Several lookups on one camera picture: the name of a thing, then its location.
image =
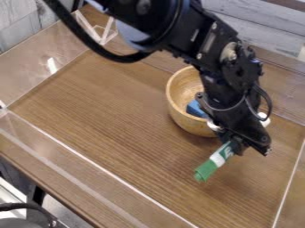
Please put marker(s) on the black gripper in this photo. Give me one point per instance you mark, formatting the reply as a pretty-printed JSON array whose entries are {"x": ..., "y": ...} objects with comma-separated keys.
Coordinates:
[{"x": 237, "y": 105}]

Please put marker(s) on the green Expo marker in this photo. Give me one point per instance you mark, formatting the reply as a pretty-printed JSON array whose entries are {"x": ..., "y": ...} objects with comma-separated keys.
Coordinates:
[{"x": 218, "y": 158}]

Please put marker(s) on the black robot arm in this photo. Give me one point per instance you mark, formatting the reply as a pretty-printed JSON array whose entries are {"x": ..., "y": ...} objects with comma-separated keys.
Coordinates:
[{"x": 180, "y": 27}]

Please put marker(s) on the brown wooden bowl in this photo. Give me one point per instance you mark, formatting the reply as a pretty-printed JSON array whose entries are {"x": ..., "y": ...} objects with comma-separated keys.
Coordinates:
[{"x": 182, "y": 87}]

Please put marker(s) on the blue rectangular block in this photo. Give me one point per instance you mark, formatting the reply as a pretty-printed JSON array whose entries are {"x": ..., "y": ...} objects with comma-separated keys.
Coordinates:
[{"x": 194, "y": 110}]

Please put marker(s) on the clear acrylic tray wall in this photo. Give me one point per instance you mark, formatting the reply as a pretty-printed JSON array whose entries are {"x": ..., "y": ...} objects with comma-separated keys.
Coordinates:
[{"x": 87, "y": 131}]

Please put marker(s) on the clear acrylic triangle bracket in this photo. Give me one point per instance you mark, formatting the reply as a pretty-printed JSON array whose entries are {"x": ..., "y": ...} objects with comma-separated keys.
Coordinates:
[{"x": 102, "y": 33}]

